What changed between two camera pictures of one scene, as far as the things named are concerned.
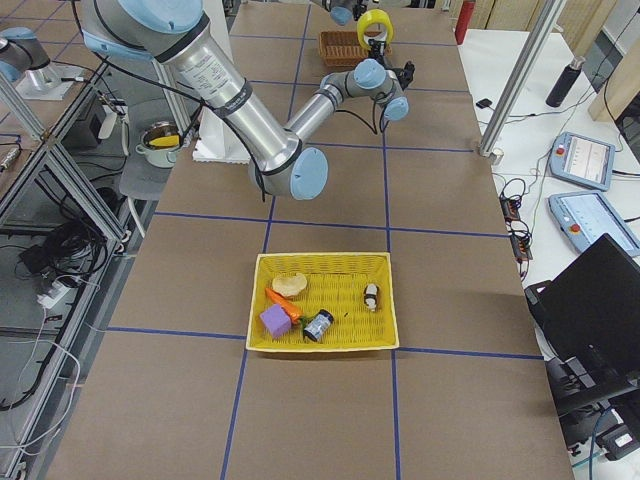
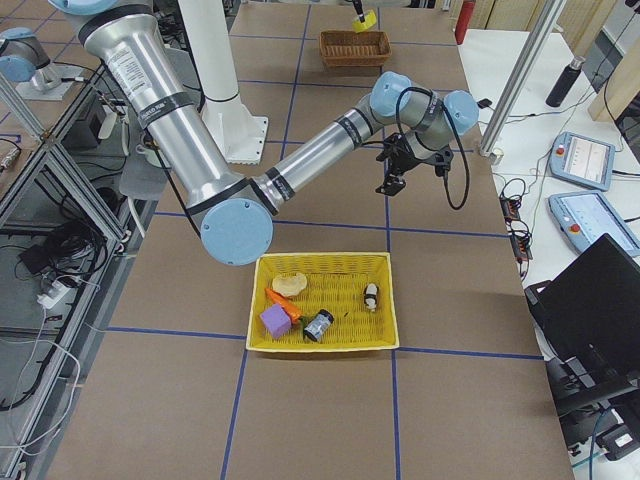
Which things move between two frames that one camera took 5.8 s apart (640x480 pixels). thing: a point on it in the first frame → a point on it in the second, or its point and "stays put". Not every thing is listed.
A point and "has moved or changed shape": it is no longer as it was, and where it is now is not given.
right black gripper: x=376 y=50 → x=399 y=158
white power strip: x=50 y=298 stays put
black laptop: x=591 y=308 stays put
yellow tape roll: x=374 y=16 has moved or changed shape
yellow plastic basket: x=322 y=302 stays put
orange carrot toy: x=289 y=306 stays put
